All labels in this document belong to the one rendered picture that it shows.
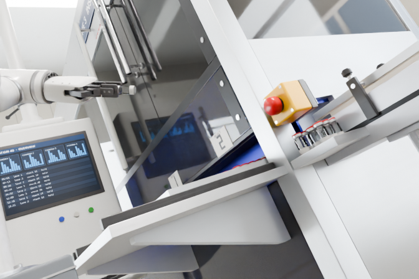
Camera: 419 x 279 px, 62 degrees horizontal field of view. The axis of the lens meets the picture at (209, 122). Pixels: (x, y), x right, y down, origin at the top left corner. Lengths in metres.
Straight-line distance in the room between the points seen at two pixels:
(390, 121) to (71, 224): 1.28
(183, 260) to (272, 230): 0.50
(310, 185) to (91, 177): 1.11
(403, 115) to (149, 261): 0.86
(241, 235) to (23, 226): 1.03
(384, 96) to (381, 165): 0.30
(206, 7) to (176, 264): 0.81
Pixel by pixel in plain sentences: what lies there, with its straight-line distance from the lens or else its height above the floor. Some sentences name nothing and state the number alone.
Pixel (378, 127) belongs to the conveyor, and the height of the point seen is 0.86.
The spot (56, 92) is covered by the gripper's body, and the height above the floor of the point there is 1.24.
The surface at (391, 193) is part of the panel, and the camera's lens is 0.99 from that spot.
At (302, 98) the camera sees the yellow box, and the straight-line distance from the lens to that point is 0.77.
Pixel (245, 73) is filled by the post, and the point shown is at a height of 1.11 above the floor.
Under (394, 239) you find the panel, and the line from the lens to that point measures 0.94.
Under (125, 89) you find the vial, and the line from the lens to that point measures 0.87.
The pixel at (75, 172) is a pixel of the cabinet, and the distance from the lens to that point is 1.68.
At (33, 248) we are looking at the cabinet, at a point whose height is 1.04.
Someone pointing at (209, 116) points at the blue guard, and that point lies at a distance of 0.98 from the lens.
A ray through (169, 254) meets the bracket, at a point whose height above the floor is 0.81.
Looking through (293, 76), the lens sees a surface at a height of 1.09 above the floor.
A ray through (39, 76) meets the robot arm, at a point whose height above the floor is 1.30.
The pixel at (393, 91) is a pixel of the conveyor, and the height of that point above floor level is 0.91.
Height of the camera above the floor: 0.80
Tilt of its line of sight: 17 degrees up
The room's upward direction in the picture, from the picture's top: 24 degrees counter-clockwise
